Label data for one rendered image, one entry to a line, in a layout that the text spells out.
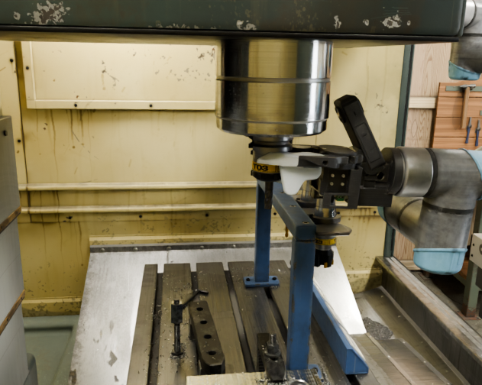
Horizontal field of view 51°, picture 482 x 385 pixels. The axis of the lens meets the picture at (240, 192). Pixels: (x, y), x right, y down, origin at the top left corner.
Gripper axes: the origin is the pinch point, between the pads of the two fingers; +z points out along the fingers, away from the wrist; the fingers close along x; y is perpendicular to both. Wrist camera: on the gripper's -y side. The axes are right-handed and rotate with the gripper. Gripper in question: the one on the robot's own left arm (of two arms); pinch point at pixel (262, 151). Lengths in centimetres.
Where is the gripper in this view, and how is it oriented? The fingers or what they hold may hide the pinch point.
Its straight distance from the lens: 72.6
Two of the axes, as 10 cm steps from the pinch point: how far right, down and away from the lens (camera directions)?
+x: -1.2, -2.6, 9.6
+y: -0.7, 9.7, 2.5
